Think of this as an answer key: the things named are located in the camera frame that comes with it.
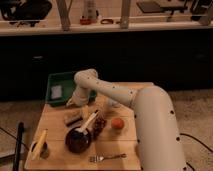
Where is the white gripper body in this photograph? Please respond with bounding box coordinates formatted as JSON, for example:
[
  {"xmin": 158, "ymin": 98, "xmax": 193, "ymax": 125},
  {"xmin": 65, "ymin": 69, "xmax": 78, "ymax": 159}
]
[{"xmin": 66, "ymin": 86, "xmax": 91, "ymax": 107}]

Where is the tan block eraser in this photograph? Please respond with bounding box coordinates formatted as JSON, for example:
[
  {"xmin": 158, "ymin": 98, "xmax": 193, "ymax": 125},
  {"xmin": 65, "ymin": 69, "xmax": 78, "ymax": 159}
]
[{"xmin": 64, "ymin": 111, "xmax": 83, "ymax": 126}]

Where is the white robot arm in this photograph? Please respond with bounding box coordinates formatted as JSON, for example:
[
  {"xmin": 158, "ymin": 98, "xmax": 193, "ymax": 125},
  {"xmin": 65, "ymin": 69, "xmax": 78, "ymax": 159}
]
[{"xmin": 68, "ymin": 69, "xmax": 186, "ymax": 171}]

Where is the green plastic tray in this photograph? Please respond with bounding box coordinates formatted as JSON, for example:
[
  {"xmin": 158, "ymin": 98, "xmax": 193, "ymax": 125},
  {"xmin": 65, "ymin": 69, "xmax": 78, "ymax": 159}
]
[{"xmin": 45, "ymin": 70, "xmax": 98, "ymax": 108}]

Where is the white sponge in tray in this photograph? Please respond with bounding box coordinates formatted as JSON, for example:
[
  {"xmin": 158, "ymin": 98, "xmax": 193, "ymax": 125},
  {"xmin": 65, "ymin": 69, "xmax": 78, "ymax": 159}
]
[{"xmin": 51, "ymin": 85, "xmax": 62, "ymax": 99}]

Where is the white cup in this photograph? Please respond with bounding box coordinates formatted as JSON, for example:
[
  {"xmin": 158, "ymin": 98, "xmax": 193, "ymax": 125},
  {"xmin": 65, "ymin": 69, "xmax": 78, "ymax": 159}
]
[{"xmin": 108, "ymin": 99, "xmax": 121, "ymax": 108}]

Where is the dark grape bunch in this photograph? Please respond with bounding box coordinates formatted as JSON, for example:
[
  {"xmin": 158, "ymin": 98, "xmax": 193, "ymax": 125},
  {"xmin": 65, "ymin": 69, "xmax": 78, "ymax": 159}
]
[{"xmin": 93, "ymin": 117, "xmax": 106, "ymax": 138}]

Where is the red tomato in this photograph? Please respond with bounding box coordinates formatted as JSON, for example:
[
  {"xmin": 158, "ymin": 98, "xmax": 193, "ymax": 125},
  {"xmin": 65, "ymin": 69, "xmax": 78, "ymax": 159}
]
[{"xmin": 111, "ymin": 117, "xmax": 124, "ymax": 130}]

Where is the dark round bowl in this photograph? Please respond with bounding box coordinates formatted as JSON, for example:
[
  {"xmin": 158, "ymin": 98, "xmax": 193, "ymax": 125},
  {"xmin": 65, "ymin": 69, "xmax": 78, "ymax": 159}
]
[{"xmin": 65, "ymin": 127, "xmax": 92, "ymax": 154}]

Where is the silver fork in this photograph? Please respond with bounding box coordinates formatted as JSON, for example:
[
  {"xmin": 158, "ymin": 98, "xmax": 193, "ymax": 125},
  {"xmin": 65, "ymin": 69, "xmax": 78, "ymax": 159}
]
[{"xmin": 89, "ymin": 153, "xmax": 127, "ymax": 163}]

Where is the black pole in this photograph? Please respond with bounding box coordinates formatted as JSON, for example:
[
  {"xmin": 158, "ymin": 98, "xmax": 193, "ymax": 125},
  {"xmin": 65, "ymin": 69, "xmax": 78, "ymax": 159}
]
[{"xmin": 12, "ymin": 122, "xmax": 24, "ymax": 171}]

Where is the yellow banana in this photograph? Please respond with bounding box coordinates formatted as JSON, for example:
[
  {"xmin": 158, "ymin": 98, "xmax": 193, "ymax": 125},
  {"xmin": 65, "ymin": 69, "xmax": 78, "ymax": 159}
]
[{"xmin": 32, "ymin": 129, "xmax": 47, "ymax": 160}]

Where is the black office chair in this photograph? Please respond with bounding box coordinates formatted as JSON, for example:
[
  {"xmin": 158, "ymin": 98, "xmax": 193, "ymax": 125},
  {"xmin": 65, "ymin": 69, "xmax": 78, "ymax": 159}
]
[{"xmin": 0, "ymin": 0, "xmax": 52, "ymax": 27}]

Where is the white handled spoon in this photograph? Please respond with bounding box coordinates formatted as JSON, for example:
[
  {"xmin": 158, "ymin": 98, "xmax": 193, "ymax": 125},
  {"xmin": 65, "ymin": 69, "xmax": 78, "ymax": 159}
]
[{"xmin": 77, "ymin": 112, "xmax": 98, "ymax": 133}]

